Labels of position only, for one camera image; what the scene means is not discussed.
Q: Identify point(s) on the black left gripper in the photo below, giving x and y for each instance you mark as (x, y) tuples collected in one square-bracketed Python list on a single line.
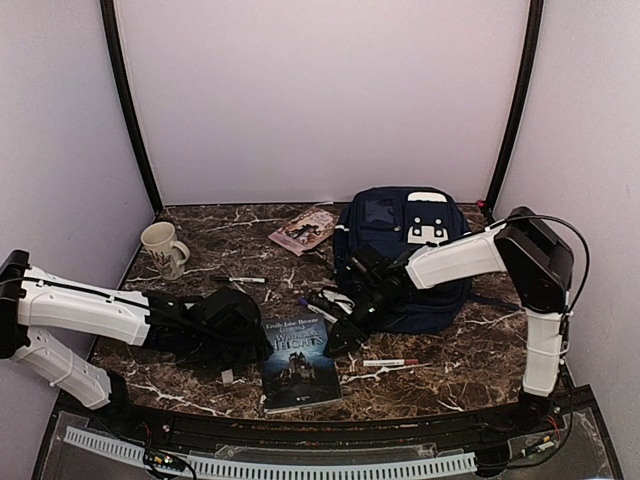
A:
[(254, 349)]

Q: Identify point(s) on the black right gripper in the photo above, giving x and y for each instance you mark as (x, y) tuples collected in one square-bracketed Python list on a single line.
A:
[(340, 329)]

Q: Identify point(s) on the dark Wuthering Heights book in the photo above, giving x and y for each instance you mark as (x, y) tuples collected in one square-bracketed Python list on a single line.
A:
[(297, 374)]

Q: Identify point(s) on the pink illustrated paperback book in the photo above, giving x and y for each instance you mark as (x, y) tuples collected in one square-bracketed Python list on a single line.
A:
[(306, 231)]

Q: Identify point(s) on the navy blue student backpack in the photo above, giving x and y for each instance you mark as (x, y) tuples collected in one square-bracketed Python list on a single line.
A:
[(393, 220)]

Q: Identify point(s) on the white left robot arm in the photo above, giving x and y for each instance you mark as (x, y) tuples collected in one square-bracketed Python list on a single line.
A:
[(34, 301)]

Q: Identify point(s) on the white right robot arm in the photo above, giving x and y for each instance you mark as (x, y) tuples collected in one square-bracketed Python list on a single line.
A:
[(539, 262)]

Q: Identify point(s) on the pink pencil-shaped eraser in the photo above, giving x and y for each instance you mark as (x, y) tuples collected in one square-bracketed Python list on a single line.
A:
[(227, 377)]

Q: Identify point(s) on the purple capped white marker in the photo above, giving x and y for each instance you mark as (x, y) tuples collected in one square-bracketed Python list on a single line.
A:
[(317, 310)]

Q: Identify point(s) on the black capped white marker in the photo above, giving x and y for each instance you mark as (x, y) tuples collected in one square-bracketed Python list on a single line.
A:
[(236, 279)]

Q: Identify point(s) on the red capped white marker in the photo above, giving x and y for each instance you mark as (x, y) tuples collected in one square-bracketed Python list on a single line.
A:
[(389, 362)]

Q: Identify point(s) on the cream patterned ceramic mug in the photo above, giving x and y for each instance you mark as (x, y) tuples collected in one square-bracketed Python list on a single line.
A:
[(168, 253)]

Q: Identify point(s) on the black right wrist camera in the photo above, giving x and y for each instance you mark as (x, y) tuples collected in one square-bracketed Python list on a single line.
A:
[(329, 299)]

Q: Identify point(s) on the white slotted cable duct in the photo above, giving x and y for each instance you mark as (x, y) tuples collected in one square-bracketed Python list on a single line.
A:
[(245, 463)]

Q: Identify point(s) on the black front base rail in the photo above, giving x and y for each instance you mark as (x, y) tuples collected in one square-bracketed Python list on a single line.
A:
[(393, 409)]

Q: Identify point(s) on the black left frame post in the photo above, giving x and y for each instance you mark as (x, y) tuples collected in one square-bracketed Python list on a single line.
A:
[(128, 109)]

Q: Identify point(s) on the black frame post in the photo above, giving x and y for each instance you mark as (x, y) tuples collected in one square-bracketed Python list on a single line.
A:
[(128, 109), (526, 65)]

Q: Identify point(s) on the black right frame post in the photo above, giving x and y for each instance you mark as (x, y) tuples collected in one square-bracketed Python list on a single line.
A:
[(526, 65)]

